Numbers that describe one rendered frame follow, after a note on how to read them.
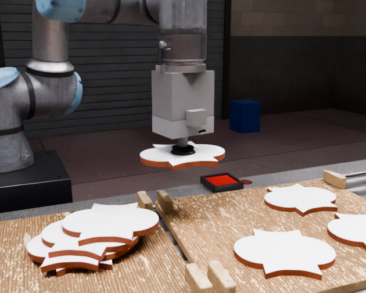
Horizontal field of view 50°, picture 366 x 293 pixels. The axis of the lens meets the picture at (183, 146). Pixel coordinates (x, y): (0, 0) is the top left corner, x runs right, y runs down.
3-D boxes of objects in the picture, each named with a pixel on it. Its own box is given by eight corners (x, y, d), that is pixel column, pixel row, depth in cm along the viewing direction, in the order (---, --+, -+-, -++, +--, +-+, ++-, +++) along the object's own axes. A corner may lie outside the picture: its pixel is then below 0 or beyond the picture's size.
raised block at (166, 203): (156, 202, 78) (155, 189, 78) (165, 201, 79) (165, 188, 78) (164, 215, 73) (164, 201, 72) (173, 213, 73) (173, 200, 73)
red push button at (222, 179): (204, 183, 94) (204, 177, 94) (226, 179, 96) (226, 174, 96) (215, 192, 89) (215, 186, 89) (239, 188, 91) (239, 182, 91)
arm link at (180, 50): (216, 35, 62) (172, 34, 57) (215, 64, 63) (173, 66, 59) (189, 35, 68) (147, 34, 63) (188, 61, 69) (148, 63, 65)
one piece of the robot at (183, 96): (179, 49, 56) (179, 158, 60) (227, 47, 61) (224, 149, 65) (145, 47, 64) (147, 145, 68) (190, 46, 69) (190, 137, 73)
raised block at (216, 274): (205, 278, 54) (205, 260, 53) (218, 275, 54) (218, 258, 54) (223, 306, 48) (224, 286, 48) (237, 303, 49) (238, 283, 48)
